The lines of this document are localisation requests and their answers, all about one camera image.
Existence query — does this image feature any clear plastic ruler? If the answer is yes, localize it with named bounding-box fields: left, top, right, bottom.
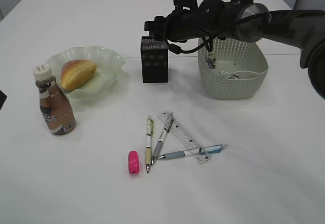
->
left=170, top=115, right=210, bottom=164

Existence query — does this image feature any pink highlighter cap eraser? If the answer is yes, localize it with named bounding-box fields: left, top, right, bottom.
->
left=128, top=150, right=140, bottom=175

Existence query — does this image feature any golden sugared bread roll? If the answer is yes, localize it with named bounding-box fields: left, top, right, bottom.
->
left=60, top=59, right=97, bottom=91

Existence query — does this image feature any brown coffee drink bottle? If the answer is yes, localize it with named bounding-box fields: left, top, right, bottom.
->
left=32, top=64, right=76, bottom=136

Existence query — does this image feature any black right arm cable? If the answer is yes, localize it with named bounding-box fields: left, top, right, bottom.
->
left=162, top=0, right=242, bottom=55

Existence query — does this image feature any white and beige pen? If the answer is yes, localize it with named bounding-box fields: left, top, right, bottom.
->
left=145, top=116, right=153, bottom=173

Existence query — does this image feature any brown paper ball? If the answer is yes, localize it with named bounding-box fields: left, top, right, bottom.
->
left=206, top=52, right=216, bottom=69

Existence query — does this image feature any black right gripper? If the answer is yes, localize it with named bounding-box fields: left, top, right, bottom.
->
left=144, top=11, right=187, bottom=43

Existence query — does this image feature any grey-green woven plastic basket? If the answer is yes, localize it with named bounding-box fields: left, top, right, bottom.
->
left=198, top=38, right=269, bottom=100

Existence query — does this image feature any pale green wavy glass plate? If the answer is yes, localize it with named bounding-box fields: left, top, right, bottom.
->
left=46, top=46, right=125, bottom=99

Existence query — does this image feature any grey grip patterned pen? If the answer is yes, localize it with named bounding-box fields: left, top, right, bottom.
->
left=151, top=113, right=174, bottom=165

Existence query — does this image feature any black square pen holder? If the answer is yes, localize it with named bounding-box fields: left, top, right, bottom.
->
left=140, top=36, right=168, bottom=83

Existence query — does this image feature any white pink paper ball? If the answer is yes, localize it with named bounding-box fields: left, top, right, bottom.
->
left=219, top=71, right=240, bottom=80

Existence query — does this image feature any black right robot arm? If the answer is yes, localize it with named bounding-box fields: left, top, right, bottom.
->
left=144, top=0, right=324, bottom=97

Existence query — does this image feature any blue grey retractable pen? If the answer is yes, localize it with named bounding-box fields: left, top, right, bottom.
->
left=157, top=144, right=228, bottom=160

